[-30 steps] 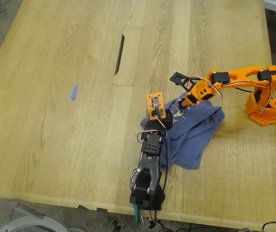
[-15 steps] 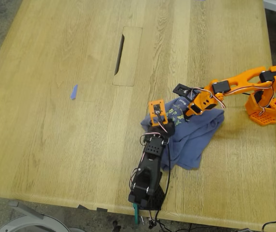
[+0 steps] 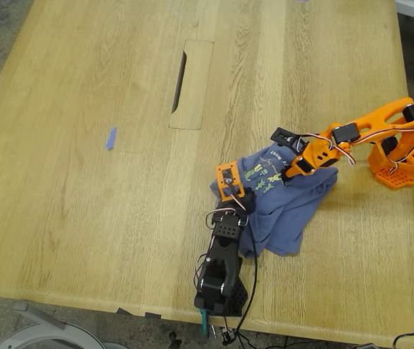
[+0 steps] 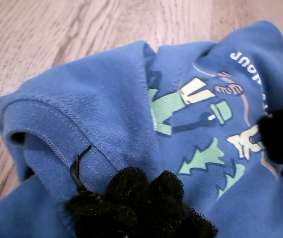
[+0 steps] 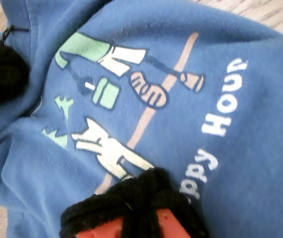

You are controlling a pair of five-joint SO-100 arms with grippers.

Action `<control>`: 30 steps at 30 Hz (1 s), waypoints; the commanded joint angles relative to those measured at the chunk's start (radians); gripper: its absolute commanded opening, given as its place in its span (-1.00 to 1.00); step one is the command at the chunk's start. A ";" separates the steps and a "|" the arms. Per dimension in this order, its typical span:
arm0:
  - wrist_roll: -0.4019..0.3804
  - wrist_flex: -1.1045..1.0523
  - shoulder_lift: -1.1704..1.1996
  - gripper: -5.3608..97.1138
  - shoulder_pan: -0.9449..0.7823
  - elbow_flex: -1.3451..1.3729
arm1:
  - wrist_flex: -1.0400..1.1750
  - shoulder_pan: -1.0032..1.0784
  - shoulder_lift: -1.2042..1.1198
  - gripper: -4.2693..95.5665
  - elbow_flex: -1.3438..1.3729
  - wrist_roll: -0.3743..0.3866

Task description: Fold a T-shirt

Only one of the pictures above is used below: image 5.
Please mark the blue printed T-shirt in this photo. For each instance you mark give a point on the blue printed T-shirt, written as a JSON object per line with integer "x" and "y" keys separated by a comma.
{"x": 168, "y": 99}

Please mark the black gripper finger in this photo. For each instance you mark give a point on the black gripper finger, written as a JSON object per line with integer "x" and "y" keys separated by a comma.
{"x": 5, "y": 72}

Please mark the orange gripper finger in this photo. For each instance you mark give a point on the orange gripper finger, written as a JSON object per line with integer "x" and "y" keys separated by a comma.
{"x": 178, "y": 210}
{"x": 101, "y": 213}

